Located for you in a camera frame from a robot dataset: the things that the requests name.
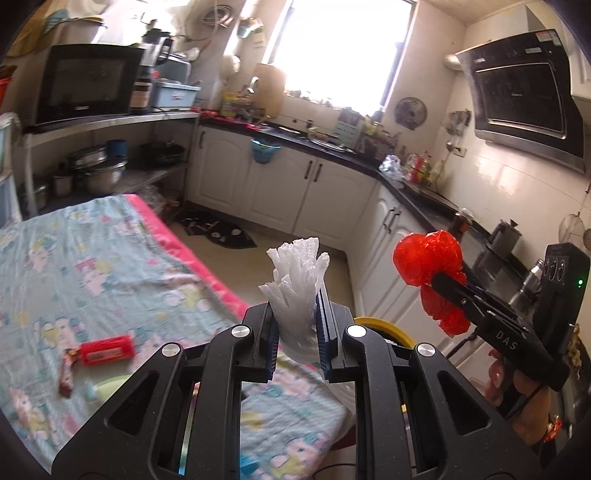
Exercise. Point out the stacked steel pots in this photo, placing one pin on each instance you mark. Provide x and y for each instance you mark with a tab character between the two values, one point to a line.
101	173

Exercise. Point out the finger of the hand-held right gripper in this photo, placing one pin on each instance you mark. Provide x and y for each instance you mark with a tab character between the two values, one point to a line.
472	275
449	283

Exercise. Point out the red basin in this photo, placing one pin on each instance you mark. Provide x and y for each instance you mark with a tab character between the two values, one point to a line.
5	87

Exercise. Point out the row of condiment bottles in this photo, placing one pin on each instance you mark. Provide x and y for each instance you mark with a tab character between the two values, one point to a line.
422	168

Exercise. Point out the blender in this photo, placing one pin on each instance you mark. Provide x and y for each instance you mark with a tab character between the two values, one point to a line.
157	50

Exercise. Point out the round wall fan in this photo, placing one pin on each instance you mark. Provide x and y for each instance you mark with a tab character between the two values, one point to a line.
411	113

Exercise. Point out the wooden cutting board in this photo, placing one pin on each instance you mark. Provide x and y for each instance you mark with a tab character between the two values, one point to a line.
270	90

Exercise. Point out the steel kettle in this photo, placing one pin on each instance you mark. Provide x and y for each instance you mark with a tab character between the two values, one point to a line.
505	237

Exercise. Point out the blue container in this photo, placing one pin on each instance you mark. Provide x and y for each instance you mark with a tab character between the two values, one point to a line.
116	148

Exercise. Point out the black microwave oven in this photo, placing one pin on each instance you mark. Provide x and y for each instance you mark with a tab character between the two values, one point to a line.
87	83

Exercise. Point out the yellow trash bin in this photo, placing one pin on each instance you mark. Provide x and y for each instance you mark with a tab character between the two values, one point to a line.
369	321

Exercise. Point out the dark labelled bottle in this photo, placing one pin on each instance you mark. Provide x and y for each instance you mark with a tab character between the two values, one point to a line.
140	97

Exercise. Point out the window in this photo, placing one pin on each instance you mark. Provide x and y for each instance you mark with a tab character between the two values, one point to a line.
337	46

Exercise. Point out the white kitchen base cabinets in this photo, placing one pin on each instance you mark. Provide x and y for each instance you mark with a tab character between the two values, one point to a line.
277	184

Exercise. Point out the person's right hand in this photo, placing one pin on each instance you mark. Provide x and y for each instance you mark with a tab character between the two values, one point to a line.
531	410

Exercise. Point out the red small box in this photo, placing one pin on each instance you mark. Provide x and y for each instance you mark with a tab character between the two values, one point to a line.
107	350

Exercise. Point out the small steel pot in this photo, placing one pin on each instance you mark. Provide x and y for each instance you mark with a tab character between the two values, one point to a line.
61	184

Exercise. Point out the blue hanging bin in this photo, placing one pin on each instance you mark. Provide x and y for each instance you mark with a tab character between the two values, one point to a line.
265	152

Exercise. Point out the crumpled clear plastic bag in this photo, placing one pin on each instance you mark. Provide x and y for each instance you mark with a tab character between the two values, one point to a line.
392	166

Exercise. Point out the black floor mat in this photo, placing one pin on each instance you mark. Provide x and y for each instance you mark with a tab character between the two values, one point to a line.
217	230

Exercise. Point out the white wall holder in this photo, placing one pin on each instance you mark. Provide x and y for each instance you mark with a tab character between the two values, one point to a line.
230	65

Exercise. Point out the white foam net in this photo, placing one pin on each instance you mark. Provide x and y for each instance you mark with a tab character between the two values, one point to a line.
295	286

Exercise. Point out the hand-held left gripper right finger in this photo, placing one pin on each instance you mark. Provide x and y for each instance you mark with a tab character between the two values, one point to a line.
323	344

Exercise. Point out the steel shelf rack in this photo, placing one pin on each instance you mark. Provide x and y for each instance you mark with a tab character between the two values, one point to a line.
115	121

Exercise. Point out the dark glass jar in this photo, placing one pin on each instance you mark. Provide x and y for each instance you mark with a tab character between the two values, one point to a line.
461	222

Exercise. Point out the round bamboo board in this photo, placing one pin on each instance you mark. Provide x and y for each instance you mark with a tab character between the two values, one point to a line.
27	41

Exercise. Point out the light green knitted sponge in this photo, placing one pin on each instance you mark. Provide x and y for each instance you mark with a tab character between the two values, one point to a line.
111	387

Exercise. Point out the steel faucet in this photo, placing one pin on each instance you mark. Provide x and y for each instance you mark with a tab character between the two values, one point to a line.
254	87

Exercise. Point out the red plastic bag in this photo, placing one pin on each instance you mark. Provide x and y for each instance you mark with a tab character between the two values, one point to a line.
425	258

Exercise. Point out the black range hood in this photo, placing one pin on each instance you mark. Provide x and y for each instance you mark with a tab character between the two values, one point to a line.
521	92

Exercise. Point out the steel flask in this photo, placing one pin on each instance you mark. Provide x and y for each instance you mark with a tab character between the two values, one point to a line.
528	284

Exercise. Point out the snack bar wrapper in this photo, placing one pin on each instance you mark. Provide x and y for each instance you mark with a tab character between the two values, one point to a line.
68	374

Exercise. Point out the black wok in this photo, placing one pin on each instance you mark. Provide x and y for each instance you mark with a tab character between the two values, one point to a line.
161	154

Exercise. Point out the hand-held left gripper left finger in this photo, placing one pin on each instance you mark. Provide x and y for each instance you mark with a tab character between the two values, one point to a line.
271	344

